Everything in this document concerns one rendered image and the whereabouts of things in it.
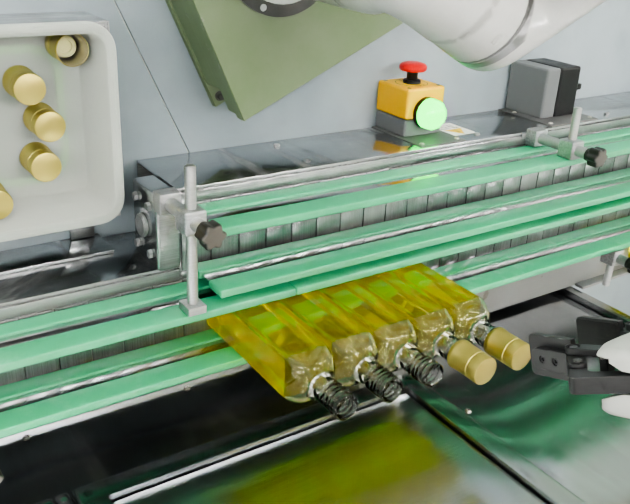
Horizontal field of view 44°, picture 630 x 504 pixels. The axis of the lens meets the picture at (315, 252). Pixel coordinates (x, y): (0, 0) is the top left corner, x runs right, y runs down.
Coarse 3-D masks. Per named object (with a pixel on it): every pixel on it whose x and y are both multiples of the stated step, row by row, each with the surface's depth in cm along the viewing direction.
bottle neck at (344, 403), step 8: (320, 376) 81; (328, 376) 81; (312, 384) 81; (320, 384) 80; (328, 384) 80; (336, 384) 80; (312, 392) 81; (320, 392) 80; (328, 392) 79; (336, 392) 79; (344, 392) 79; (320, 400) 80; (328, 400) 79; (336, 400) 78; (344, 400) 78; (352, 400) 79; (328, 408) 79; (336, 408) 78; (344, 408) 80; (352, 408) 80; (336, 416) 78; (344, 416) 79
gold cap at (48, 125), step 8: (40, 104) 87; (24, 112) 87; (32, 112) 85; (40, 112) 84; (48, 112) 84; (56, 112) 85; (24, 120) 87; (32, 120) 84; (40, 120) 84; (48, 120) 84; (56, 120) 85; (64, 120) 85; (32, 128) 85; (40, 128) 84; (48, 128) 85; (56, 128) 85; (64, 128) 86; (40, 136) 85; (48, 136) 85; (56, 136) 85
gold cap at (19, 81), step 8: (8, 72) 84; (16, 72) 82; (24, 72) 82; (32, 72) 82; (8, 80) 83; (16, 80) 81; (24, 80) 81; (32, 80) 82; (40, 80) 82; (8, 88) 83; (16, 88) 81; (24, 88) 82; (32, 88) 82; (40, 88) 83; (16, 96) 82; (24, 96) 82; (32, 96) 82; (40, 96) 83; (24, 104) 83; (32, 104) 83
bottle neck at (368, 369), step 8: (368, 360) 84; (360, 368) 84; (368, 368) 83; (376, 368) 83; (384, 368) 83; (360, 376) 84; (368, 376) 83; (376, 376) 82; (384, 376) 82; (392, 376) 82; (368, 384) 83; (376, 384) 82; (384, 384) 81; (392, 384) 83; (400, 384) 82; (376, 392) 82; (384, 392) 81; (392, 392) 83; (400, 392) 82; (384, 400) 81; (392, 400) 82
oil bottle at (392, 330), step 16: (336, 288) 96; (352, 288) 97; (336, 304) 93; (352, 304) 93; (368, 304) 93; (384, 304) 93; (368, 320) 89; (384, 320) 90; (400, 320) 90; (384, 336) 87; (400, 336) 88; (416, 336) 89; (384, 352) 87; (400, 368) 89
